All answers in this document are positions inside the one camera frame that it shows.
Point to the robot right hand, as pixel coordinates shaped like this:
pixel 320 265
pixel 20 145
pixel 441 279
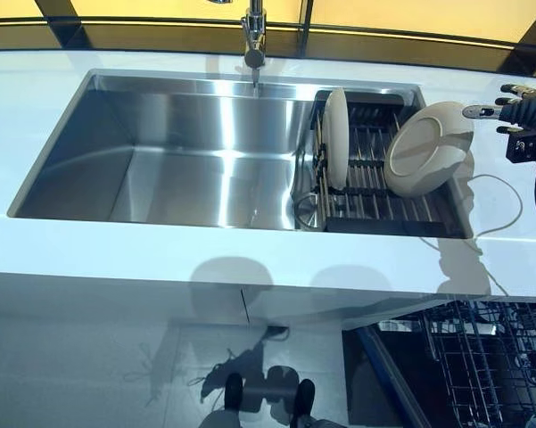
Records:
pixel 528 111

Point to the cream round plate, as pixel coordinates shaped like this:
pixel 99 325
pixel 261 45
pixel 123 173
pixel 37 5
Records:
pixel 423 151
pixel 337 138

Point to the black dishwasher door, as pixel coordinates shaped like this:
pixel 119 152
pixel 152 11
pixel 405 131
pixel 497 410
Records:
pixel 392 370

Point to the black dish drying rack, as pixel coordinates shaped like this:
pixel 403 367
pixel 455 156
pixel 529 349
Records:
pixel 370 178

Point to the round metal sink drain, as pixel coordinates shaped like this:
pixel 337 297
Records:
pixel 310 214

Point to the chrome pull-down kitchen faucet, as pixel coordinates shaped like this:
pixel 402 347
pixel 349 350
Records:
pixel 255 40

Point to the white cabinet door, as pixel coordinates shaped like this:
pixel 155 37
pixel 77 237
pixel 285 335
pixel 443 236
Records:
pixel 303 307
pixel 160 303

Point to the stainless steel sink basin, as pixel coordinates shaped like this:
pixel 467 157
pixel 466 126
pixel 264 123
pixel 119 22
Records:
pixel 160 147

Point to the robot left leg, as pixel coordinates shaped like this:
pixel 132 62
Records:
pixel 234 392

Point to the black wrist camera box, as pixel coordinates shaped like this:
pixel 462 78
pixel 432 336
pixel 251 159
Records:
pixel 524 147

